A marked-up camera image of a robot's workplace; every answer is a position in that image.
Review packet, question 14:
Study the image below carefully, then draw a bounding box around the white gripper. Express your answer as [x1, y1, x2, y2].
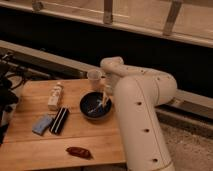
[102, 73, 115, 108]

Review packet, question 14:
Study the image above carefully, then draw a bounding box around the dark ceramic bowl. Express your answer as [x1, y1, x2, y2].
[80, 92, 112, 120]

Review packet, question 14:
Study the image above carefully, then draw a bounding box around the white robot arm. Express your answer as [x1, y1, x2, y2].
[100, 57, 177, 171]

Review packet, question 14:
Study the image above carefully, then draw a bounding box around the clear plastic cup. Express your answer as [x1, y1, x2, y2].
[87, 69, 102, 91]

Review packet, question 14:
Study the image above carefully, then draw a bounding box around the small white bottle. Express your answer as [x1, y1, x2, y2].
[48, 82, 63, 110]

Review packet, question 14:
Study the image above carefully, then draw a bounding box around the wooden cutting board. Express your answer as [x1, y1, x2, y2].
[0, 79, 125, 171]

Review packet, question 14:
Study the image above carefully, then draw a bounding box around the black striped box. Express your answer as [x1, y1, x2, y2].
[49, 107, 69, 135]

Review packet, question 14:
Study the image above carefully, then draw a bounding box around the dark red chili pepper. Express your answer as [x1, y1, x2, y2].
[66, 147, 92, 159]

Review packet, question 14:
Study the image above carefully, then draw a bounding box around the blue sponge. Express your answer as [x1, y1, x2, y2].
[32, 115, 53, 136]

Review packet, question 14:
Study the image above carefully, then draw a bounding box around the black equipment with cables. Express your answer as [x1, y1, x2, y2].
[0, 53, 25, 145]

